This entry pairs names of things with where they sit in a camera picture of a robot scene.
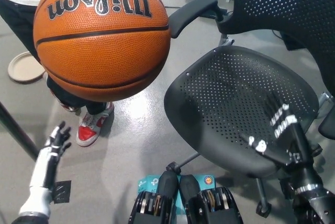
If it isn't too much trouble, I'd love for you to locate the orange Wilson basketball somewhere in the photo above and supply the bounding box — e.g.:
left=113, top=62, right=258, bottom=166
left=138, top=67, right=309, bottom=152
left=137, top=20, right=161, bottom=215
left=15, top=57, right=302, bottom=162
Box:
left=32, top=0, right=172, bottom=103

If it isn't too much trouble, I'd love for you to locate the black perforated office chair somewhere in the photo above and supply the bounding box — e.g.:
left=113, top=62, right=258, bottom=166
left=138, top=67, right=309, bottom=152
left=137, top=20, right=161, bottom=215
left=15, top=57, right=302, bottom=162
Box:
left=163, top=0, right=335, bottom=219

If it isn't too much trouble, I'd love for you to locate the black left robot body block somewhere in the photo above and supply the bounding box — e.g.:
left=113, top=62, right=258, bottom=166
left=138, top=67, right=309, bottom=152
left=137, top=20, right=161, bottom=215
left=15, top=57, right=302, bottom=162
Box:
left=127, top=170, right=181, bottom=224

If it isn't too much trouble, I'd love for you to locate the person in dark jeans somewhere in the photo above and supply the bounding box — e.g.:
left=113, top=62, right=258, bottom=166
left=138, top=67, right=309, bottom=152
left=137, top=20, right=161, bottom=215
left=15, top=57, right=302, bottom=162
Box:
left=0, top=0, right=114, bottom=115

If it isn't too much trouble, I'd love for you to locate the red white sneaker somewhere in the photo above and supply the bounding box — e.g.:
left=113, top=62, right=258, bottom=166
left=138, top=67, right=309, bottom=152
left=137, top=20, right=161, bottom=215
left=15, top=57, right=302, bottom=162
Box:
left=49, top=89, right=81, bottom=113
left=75, top=102, right=115, bottom=148

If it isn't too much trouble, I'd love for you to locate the teal TP-Link cardboard box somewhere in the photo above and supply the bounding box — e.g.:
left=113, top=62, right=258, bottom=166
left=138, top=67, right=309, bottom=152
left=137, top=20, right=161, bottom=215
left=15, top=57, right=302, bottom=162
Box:
left=137, top=174, right=217, bottom=218

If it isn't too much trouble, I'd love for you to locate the black tape floor patch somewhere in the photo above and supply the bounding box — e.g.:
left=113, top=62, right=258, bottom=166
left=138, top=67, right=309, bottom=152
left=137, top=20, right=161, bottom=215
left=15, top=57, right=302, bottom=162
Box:
left=53, top=180, right=72, bottom=204

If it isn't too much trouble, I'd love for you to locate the beige paper plate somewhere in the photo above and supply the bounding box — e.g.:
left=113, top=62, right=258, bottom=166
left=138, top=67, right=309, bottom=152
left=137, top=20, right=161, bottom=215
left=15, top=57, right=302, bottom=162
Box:
left=7, top=51, right=47, bottom=84

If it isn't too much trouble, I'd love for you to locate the black slanted metal pole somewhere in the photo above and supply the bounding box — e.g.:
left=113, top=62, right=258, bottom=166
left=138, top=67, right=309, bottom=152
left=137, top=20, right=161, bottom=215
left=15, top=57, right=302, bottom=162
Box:
left=0, top=100, right=40, bottom=162

